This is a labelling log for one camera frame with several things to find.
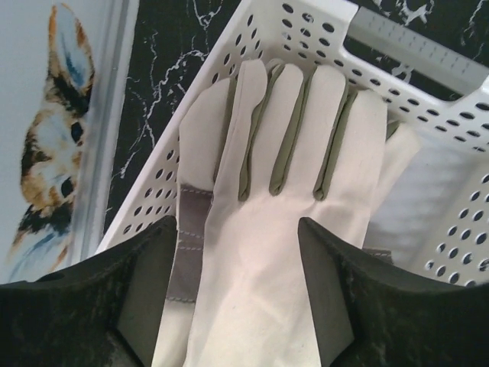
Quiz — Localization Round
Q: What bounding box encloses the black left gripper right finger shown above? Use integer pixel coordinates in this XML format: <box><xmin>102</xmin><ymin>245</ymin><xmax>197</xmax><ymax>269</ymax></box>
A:
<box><xmin>298</xmin><ymin>217</ymin><xmax>488</xmax><ymax>366</ymax></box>

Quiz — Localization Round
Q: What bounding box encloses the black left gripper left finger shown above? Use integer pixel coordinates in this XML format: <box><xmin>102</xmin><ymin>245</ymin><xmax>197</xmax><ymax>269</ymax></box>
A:
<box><xmin>1</xmin><ymin>216</ymin><xmax>177</xmax><ymax>366</ymax></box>

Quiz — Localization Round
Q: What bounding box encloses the long white glove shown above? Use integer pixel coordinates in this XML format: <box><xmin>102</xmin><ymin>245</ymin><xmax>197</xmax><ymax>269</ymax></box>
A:
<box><xmin>371</xmin><ymin>120</ymin><xmax>421</xmax><ymax>218</ymax></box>

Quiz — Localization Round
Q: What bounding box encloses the white perforated storage basket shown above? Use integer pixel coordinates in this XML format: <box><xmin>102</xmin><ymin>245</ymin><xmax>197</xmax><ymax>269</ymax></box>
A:
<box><xmin>100</xmin><ymin>1</ymin><xmax>488</xmax><ymax>286</ymax></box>

